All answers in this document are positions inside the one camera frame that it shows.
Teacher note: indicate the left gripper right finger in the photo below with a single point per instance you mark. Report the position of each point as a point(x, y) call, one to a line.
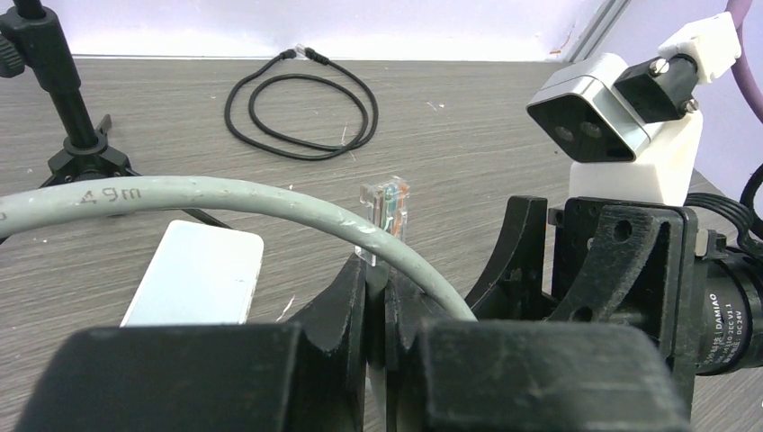
point(428, 363)

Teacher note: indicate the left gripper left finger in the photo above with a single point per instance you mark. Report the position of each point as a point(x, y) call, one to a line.
point(328, 388)

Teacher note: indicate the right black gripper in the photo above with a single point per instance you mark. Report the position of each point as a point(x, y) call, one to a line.
point(629, 263)

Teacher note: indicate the white network switch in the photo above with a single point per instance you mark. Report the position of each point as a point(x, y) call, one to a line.
point(198, 275)

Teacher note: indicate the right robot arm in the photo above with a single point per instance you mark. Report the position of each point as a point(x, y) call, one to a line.
point(730, 256)

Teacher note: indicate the black tripod stand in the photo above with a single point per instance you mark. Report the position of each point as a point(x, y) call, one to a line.
point(32, 37)

